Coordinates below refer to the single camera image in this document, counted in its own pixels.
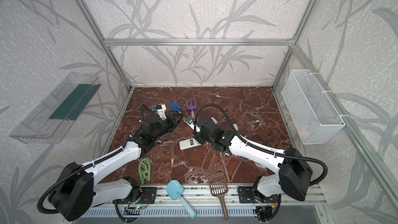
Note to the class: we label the light blue plastic scoop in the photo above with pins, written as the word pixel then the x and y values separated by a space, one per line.
pixel 175 191

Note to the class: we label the aluminium front rail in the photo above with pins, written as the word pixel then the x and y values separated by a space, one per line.
pixel 199 195

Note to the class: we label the purple toy rake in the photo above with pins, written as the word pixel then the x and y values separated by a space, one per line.
pixel 191 105

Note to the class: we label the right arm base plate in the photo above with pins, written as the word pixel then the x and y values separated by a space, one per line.
pixel 247 195

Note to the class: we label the green plastic slotted tool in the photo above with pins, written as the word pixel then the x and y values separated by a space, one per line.
pixel 144 170

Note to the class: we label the white remote control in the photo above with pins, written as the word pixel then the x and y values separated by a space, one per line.
pixel 189 143

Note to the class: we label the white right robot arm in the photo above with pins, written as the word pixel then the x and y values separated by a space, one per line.
pixel 293 173

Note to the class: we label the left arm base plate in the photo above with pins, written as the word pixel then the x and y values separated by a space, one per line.
pixel 144 195

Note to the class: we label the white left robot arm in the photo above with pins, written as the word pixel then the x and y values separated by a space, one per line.
pixel 80 187

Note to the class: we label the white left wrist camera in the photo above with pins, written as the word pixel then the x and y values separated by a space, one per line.
pixel 160 110

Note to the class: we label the clear plastic wall shelf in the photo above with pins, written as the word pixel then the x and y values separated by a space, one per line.
pixel 49 122

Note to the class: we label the blue toy shovel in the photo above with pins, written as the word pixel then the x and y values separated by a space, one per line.
pixel 176 107

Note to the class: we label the brown litter scoop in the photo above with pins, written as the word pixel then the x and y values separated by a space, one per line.
pixel 219 188

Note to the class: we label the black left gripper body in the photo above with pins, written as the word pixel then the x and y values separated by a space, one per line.
pixel 169 120

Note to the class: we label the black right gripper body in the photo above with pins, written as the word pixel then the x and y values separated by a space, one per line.
pixel 195 124

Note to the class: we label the white wire mesh basket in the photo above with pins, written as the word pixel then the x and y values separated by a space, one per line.
pixel 314 115

